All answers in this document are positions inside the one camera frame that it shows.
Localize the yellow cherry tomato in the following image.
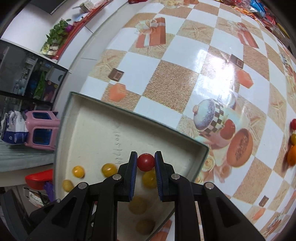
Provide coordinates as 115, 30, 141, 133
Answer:
72, 166, 85, 179

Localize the red cherry tomato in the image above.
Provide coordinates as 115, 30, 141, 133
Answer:
137, 153, 155, 172
290, 118, 296, 131

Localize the green-brown round fruit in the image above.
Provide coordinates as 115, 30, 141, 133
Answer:
128, 196, 147, 215

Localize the olive green round fruit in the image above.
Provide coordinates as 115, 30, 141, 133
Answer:
135, 219, 156, 235

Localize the red plastic stool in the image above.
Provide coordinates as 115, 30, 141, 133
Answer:
25, 169, 53, 190

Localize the shallow cardboard box tray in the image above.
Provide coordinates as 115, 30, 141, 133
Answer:
53, 91, 210, 241

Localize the large orange tangerine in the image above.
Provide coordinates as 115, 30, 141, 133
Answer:
287, 146, 296, 166

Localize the pink plastic stool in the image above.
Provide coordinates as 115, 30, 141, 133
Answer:
25, 110, 60, 151

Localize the white plastic bag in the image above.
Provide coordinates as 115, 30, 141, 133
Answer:
1, 110, 29, 145

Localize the dark glass cabinet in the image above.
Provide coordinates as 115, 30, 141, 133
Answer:
1, 40, 68, 115

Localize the checkered patterned tablecloth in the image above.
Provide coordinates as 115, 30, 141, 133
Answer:
81, 1, 295, 240

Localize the green potted plant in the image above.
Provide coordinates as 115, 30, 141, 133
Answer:
46, 19, 73, 46

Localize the red snack tray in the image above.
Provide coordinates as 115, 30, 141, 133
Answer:
219, 0, 285, 31

